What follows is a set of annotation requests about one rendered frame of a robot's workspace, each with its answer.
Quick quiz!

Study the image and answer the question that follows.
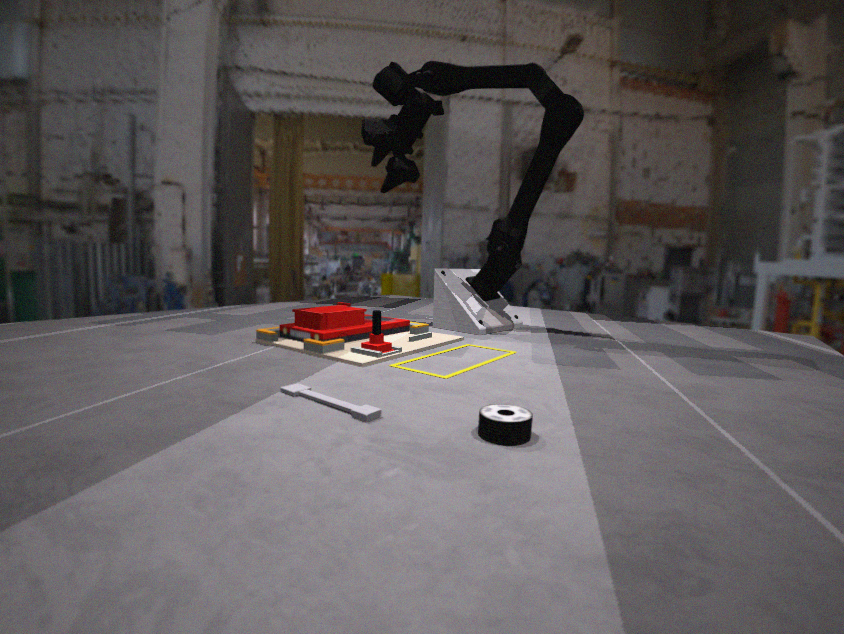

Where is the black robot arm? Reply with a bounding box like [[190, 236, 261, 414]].
[[361, 61, 584, 301]]

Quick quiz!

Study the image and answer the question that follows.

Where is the black toy tyre with white hub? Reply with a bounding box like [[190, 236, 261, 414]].
[[478, 404, 533, 446]]

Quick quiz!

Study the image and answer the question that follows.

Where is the grey dumbbell-shaped bar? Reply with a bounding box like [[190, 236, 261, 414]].
[[280, 384, 381, 423]]

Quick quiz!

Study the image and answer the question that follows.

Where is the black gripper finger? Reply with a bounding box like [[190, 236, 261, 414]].
[[371, 146, 392, 167], [381, 165, 406, 193]]

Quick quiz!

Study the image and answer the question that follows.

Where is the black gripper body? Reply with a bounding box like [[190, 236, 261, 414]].
[[387, 114, 423, 183]]

